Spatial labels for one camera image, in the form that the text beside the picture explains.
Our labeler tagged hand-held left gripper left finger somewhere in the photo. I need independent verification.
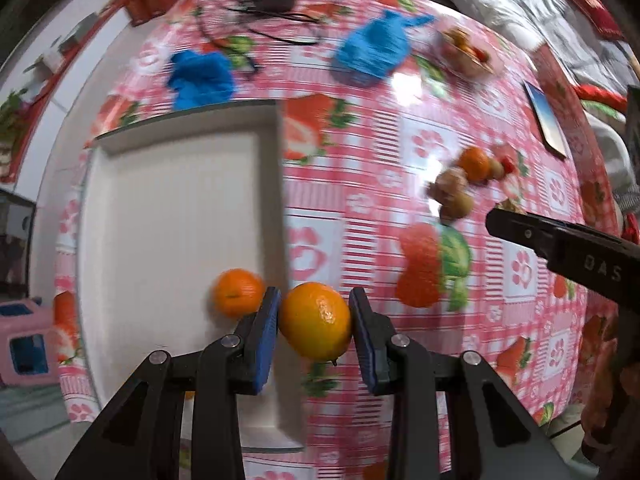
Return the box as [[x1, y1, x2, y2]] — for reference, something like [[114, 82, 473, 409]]
[[55, 286, 282, 480]]

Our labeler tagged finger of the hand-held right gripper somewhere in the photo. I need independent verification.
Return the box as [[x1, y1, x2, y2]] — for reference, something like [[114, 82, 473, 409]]
[[486, 207, 557, 262]]

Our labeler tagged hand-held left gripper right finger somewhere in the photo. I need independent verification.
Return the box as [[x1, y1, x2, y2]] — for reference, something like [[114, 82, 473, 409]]
[[348, 286, 583, 480]]

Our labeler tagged dry husk physalis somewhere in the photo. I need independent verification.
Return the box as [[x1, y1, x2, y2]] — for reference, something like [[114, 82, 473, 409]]
[[427, 169, 471, 201]]

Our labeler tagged smartphone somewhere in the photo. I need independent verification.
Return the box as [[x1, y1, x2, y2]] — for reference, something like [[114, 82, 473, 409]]
[[523, 80, 570, 158]]

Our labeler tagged white rectangular tray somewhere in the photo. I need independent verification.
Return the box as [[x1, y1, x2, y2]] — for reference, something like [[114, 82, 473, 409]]
[[77, 100, 306, 453]]

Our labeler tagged red cloth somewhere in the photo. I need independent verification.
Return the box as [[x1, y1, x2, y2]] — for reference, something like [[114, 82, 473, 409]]
[[575, 85, 628, 111]]

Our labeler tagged clear glass bowl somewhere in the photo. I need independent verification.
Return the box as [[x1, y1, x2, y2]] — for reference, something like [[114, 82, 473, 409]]
[[439, 27, 505, 80]]

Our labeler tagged blue cloth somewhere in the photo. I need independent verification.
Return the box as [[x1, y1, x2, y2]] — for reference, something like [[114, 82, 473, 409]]
[[334, 9, 435, 86], [169, 50, 236, 110]]

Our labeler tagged red embroidered pillow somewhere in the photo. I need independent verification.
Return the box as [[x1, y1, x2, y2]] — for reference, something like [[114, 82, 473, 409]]
[[562, 0, 626, 41]]

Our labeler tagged pink plastic stool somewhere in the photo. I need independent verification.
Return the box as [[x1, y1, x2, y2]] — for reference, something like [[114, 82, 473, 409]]
[[0, 300, 61, 386]]

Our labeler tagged red gift box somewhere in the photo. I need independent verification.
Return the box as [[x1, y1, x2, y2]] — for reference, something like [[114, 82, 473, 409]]
[[125, 0, 176, 26]]

